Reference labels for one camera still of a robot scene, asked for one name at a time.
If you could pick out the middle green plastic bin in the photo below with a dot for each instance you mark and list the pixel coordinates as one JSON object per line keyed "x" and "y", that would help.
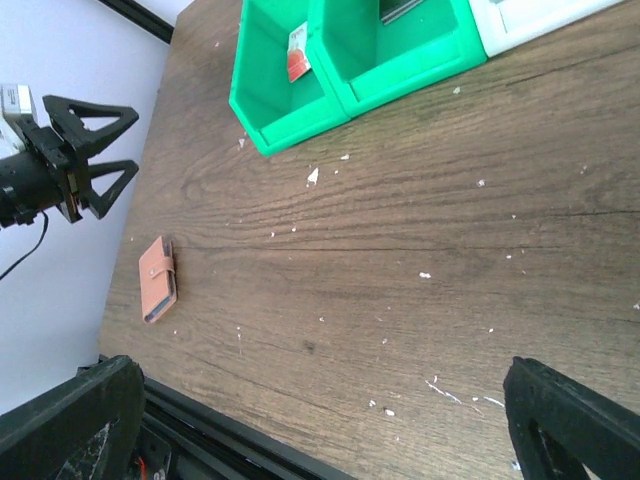
{"x": 369, "y": 63}

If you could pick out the pink leather card holder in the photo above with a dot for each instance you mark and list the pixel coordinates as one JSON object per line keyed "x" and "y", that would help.
{"x": 158, "y": 288}

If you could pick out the black front frame rail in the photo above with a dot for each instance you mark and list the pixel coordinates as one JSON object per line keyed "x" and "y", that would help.
{"x": 181, "y": 438}

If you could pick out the left green plastic bin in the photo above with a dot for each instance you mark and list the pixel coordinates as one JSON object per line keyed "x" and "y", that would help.
{"x": 276, "y": 112}

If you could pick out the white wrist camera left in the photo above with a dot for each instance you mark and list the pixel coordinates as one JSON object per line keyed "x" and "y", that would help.
{"x": 16, "y": 105}

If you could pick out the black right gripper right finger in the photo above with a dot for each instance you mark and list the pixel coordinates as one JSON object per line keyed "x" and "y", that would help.
{"x": 561, "y": 429}

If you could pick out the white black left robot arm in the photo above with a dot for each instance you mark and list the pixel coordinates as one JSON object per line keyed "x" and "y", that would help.
{"x": 107, "y": 182}

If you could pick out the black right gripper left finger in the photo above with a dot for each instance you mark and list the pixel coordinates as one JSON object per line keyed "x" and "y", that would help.
{"x": 85, "y": 428}

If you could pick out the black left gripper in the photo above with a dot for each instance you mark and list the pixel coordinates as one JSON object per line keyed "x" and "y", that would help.
{"x": 50, "y": 160}

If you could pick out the red and white card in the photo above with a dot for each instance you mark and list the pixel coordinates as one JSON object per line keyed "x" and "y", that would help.
{"x": 298, "y": 63}

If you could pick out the black frame post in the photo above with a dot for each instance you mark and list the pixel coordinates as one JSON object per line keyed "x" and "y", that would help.
{"x": 142, "y": 17}

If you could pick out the white plastic bin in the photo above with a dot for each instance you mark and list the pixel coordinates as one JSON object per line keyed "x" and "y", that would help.
{"x": 504, "y": 25}

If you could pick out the green plastic bin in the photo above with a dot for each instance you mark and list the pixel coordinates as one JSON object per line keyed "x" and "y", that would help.
{"x": 276, "y": 112}
{"x": 369, "y": 63}

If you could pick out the dark green card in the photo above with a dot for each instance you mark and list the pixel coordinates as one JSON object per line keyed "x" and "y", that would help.
{"x": 391, "y": 10}

